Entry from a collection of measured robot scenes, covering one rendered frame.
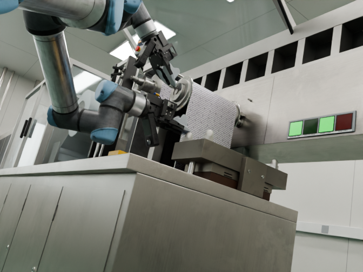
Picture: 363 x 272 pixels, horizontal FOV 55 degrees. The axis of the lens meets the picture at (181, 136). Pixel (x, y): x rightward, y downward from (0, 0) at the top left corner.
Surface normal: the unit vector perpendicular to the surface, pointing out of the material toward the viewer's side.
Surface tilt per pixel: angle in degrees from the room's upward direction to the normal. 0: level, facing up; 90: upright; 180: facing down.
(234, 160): 90
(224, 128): 90
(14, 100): 90
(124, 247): 90
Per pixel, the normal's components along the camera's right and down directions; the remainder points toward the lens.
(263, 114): -0.79, -0.32
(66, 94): 0.55, 0.63
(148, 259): 0.59, -0.10
